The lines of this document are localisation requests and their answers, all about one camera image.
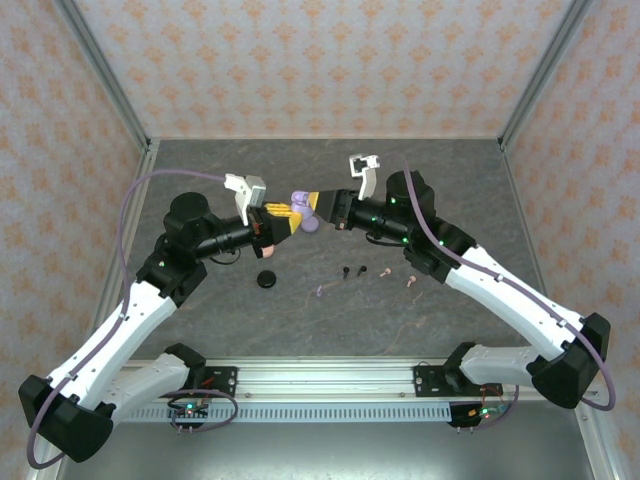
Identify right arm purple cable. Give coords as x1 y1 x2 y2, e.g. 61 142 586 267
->
399 153 617 431

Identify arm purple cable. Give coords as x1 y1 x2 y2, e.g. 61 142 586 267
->
25 168 239 470
399 153 617 431

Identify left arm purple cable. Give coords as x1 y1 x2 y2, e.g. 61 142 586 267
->
25 168 239 470

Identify aluminium side rail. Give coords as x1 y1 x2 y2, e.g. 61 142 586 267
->
499 142 574 361
92 139 161 346

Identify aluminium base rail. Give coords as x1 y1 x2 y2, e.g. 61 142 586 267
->
117 357 600 401

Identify white slotted cable duct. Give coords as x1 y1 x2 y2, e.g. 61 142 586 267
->
107 404 456 425

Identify aluminium corner post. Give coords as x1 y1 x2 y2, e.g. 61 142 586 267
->
52 0 154 151
498 0 600 151

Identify aluminium lower frame bar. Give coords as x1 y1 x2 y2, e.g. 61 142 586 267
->
24 452 69 480
572 398 619 480

